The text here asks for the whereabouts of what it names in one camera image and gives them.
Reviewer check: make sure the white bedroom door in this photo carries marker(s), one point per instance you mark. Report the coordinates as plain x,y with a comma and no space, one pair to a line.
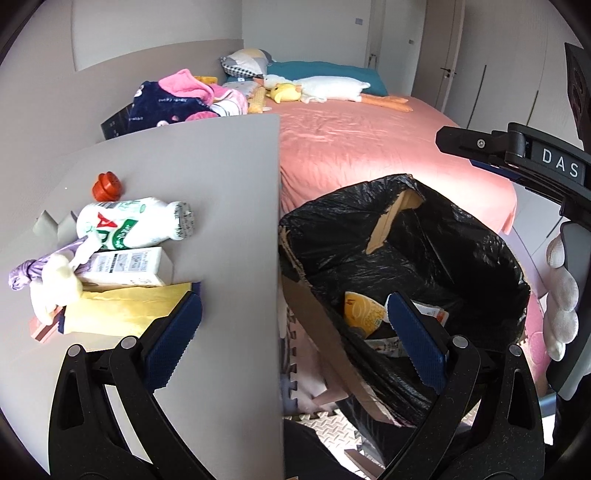
440,47

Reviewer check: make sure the white gloved right hand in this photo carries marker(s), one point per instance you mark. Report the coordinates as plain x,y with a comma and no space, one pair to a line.
560,323

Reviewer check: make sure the yellow snack bag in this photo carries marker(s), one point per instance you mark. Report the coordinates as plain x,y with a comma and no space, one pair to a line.
121,312

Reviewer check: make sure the black wall socket panel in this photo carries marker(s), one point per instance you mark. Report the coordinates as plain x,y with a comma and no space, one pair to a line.
116,125

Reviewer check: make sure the black trash bag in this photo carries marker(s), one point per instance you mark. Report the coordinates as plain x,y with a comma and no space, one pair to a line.
479,281

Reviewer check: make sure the navy pink clothes pile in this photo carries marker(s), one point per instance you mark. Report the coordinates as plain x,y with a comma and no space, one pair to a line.
180,98

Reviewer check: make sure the pink white striped packet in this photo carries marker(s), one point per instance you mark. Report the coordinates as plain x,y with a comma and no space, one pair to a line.
42,333

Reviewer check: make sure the yellow noodle cup lid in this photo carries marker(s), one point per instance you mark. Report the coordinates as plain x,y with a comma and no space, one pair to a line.
362,314

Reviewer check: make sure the grey bedside cabinet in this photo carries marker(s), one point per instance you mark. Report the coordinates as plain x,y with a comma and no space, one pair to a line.
224,395

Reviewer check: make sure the white barcode carton box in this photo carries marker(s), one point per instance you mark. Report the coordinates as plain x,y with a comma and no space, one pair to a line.
145,267

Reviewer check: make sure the yellow duck plush toy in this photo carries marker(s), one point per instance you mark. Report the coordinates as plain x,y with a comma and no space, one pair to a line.
285,92

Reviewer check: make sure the white wardrobe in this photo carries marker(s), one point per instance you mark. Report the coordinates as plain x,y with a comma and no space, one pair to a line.
512,68

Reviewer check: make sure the teal pillow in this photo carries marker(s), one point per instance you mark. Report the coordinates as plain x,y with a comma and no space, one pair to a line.
297,70

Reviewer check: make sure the yellow corn plush toy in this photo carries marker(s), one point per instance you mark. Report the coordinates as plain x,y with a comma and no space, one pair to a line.
257,101

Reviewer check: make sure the white tissue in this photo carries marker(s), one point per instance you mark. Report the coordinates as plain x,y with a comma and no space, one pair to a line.
58,285

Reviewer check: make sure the cardboard trash box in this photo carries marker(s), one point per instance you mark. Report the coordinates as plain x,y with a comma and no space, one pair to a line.
360,239

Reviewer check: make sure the purple wrapper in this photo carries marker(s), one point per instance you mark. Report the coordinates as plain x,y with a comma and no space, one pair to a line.
31,269

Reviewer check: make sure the pink bed sheet mattress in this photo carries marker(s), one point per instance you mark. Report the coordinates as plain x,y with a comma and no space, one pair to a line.
327,146

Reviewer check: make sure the white red paper packet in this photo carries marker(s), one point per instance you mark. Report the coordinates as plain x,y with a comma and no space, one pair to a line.
438,313

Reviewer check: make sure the white AD drink bottle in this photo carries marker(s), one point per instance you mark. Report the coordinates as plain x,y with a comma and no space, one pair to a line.
139,223

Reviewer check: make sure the white goose plush toy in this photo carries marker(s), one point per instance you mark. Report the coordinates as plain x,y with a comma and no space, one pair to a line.
320,89

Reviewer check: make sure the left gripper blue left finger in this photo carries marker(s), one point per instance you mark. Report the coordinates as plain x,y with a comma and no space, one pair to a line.
165,340

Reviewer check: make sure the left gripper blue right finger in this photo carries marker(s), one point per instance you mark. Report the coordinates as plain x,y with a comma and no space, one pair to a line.
421,338

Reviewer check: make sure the orange round plastic cap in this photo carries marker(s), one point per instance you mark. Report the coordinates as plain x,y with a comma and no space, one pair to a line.
107,187

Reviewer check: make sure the checked grey yellow pillow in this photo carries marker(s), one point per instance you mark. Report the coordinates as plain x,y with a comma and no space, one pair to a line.
246,63

